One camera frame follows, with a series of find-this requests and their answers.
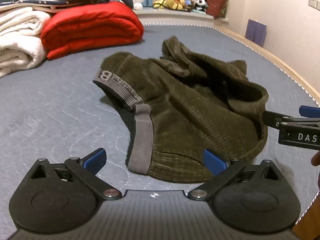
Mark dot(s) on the person's right hand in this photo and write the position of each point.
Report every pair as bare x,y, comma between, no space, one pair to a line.
316,159

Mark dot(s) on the wooden bed frame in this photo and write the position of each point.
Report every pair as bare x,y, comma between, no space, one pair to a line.
262,46

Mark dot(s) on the panda plush toy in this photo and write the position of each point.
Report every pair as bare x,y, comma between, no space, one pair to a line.
200,4

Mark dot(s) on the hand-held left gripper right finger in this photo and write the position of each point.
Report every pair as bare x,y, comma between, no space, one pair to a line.
212,162

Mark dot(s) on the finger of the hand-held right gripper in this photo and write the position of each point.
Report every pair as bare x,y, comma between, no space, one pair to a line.
310,112
273,118

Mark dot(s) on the dark red cushion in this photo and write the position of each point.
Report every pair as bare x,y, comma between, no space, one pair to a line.
217,2

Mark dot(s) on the red folded quilt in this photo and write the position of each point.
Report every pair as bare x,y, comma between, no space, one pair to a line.
92,27

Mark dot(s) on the white wall switch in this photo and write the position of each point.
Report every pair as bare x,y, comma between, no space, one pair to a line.
312,1

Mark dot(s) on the navy patterned folded blanket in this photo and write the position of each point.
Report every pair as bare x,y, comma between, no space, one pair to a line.
62,3

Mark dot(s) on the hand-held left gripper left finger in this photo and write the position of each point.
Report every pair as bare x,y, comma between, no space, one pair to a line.
96,159

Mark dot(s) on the white folded blanket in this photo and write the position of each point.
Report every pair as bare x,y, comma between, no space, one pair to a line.
20,37

